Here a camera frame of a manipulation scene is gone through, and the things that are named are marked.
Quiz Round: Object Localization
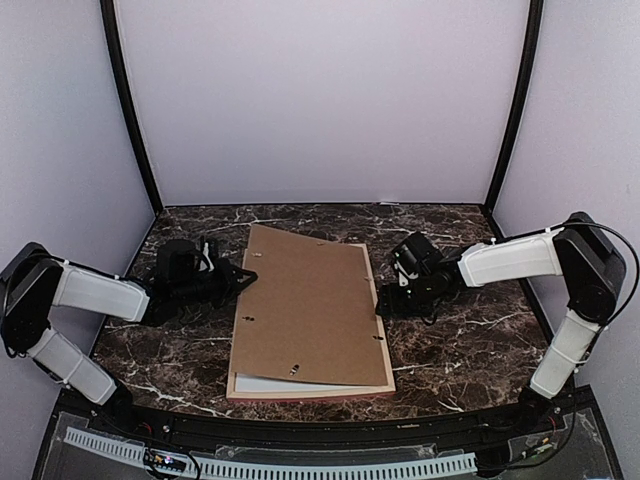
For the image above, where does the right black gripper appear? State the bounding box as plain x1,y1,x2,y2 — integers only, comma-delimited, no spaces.
375,273,437,318

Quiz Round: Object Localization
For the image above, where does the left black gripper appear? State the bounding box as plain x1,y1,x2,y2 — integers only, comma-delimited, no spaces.
173,257,255,309

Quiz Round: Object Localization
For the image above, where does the brown cardboard backing board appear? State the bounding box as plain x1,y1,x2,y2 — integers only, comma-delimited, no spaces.
229,223,393,389

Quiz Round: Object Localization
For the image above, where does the pink wooden picture frame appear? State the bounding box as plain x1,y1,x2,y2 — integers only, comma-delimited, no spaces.
225,242,397,402

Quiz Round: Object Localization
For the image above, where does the cat and books photo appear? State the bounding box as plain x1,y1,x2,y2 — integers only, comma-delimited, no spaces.
235,374,351,394

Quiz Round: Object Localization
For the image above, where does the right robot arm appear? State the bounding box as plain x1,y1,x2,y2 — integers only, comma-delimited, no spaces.
376,211,639,434

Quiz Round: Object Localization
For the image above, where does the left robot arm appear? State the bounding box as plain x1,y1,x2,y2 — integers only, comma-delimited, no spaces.
1,239,258,436

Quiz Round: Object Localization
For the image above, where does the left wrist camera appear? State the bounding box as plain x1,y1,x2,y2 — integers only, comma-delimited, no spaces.
198,236,219,272

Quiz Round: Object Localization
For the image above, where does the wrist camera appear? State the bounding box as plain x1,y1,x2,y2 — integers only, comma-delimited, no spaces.
393,251,420,288
198,236,219,272

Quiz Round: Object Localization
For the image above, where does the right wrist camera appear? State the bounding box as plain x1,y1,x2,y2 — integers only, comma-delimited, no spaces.
393,251,420,288

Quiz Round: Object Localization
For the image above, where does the black front rail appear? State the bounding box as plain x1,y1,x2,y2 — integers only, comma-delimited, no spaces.
54,393,576,452

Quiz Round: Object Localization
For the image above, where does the white slotted cable duct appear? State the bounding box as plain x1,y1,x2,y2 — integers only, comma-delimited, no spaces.
63,427,477,479

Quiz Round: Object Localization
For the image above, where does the left black corner post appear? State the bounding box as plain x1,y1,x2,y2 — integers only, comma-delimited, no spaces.
99,0,164,216

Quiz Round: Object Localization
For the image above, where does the black corner post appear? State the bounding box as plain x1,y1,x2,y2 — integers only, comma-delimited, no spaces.
99,0,164,216
484,0,544,213

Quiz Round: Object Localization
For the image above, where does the right black corner post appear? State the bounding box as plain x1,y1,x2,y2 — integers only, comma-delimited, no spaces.
484,0,544,213

